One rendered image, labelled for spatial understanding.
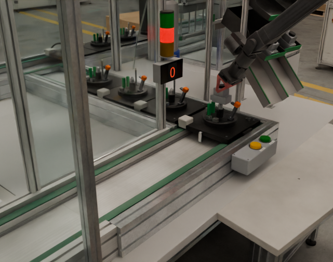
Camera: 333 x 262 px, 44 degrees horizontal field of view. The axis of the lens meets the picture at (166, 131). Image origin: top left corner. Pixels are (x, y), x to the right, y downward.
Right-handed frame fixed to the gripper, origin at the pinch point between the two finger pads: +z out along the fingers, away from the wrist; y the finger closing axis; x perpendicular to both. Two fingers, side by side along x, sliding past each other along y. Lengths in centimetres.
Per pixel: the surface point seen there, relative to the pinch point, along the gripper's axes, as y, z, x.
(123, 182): 51, 17, 9
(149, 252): 65, 8, 33
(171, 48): 19.5, -9.6, -17.8
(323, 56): -415, 141, -43
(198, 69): -80, 60, -44
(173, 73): 18.4, -2.1, -12.3
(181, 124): 11.9, 17.4, -0.1
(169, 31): 20.3, -14.3, -21.4
